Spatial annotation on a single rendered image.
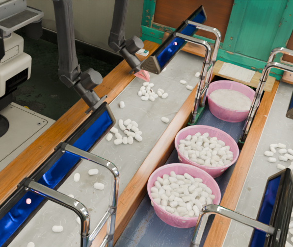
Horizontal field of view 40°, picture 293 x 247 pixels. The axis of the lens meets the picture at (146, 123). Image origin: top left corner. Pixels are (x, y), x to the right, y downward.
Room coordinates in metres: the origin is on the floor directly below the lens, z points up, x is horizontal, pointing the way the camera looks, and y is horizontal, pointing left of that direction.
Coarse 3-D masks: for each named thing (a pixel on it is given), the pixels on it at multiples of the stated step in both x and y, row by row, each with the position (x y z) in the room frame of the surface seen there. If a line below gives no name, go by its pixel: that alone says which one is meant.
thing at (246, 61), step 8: (144, 32) 2.19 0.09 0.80; (152, 32) 2.17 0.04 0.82; (160, 32) 2.15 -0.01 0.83; (144, 40) 2.19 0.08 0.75; (152, 40) 2.17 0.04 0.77; (160, 40) 2.15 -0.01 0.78; (192, 56) 2.10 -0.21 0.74; (200, 56) 2.11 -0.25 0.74; (216, 56) 2.04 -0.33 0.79; (224, 56) 2.03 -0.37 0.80; (232, 56) 2.02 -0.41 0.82; (240, 56) 2.00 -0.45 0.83; (248, 56) 2.00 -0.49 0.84; (240, 64) 2.00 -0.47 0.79; (248, 64) 1.98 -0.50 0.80; (256, 64) 1.97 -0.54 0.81; (264, 64) 1.96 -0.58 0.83; (272, 72) 1.94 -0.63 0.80; (280, 72) 1.93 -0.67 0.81; (280, 80) 1.97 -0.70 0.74
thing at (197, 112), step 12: (192, 24) 1.67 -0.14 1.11; (180, 36) 1.53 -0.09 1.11; (216, 36) 1.64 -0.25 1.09; (216, 48) 1.63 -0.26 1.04; (204, 60) 1.50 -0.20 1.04; (204, 72) 1.49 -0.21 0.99; (204, 96) 1.63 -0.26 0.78; (192, 108) 1.50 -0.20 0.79; (204, 108) 1.66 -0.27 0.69; (192, 120) 1.49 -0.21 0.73
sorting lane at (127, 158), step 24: (168, 72) 1.88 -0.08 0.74; (192, 72) 1.92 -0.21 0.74; (120, 96) 1.59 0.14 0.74; (144, 96) 1.62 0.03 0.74; (168, 96) 1.65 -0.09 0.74; (144, 120) 1.43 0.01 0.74; (120, 144) 1.24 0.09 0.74; (144, 144) 1.27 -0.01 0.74; (96, 168) 1.09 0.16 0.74; (120, 168) 1.11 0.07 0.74; (72, 192) 0.95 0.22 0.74; (96, 192) 0.97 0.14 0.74; (120, 192) 0.99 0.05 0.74; (48, 216) 0.84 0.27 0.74; (72, 216) 0.85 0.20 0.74; (96, 216) 0.86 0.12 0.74; (24, 240) 0.73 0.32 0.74; (48, 240) 0.75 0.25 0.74; (72, 240) 0.76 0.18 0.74
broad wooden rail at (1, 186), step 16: (144, 48) 2.06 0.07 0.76; (128, 64) 1.85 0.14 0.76; (112, 80) 1.68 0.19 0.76; (128, 80) 1.72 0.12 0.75; (112, 96) 1.56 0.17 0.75; (80, 112) 1.38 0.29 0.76; (48, 128) 1.25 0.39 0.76; (64, 128) 1.26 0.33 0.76; (32, 144) 1.14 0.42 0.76; (48, 144) 1.15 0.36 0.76; (16, 160) 1.04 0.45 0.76; (32, 160) 1.05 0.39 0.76; (0, 176) 0.95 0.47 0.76; (16, 176) 0.96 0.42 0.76; (0, 192) 0.89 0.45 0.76
